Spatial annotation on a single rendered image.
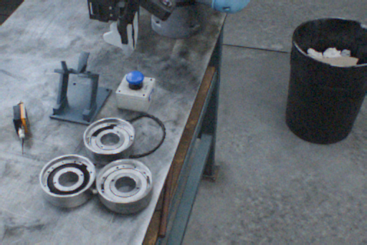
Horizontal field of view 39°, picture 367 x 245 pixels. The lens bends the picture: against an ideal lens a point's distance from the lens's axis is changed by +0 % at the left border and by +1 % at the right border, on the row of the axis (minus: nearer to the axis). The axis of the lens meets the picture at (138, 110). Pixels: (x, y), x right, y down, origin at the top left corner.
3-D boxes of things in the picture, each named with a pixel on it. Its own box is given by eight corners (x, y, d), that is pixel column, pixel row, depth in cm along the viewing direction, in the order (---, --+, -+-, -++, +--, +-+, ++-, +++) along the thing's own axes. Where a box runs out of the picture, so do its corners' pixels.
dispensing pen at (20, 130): (13, 147, 101) (11, 95, 114) (17, 162, 104) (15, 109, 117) (24, 145, 102) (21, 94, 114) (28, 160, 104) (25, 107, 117)
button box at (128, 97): (147, 113, 113) (146, 96, 110) (117, 107, 115) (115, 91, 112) (157, 91, 119) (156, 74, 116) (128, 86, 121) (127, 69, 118)
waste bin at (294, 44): (358, 157, 207) (388, 72, 179) (273, 142, 216) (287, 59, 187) (359, 104, 231) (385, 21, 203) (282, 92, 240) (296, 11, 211)
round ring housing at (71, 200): (69, 221, 92) (66, 206, 90) (31, 192, 98) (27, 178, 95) (109, 185, 98) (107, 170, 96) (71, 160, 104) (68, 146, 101)
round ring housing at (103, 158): (132, 169, 101) (131, 155, 98) (81, 166, 102) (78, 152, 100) (139, 132, 109) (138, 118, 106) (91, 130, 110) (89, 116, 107)
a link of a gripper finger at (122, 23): (125, 34, 105) (122, -3, 100) (133, 36, 105) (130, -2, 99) (117, 47, 102) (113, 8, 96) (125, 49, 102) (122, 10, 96)
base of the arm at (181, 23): (160, 6, 148) (159, -26, 141) (211, 12, 144) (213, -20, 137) (144, 34, 137) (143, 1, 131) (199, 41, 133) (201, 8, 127)
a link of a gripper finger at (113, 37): (108, 51, 110) (104, 13, 104) (134, 56, 108) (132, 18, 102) (103, 59, 107) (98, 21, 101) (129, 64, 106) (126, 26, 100)
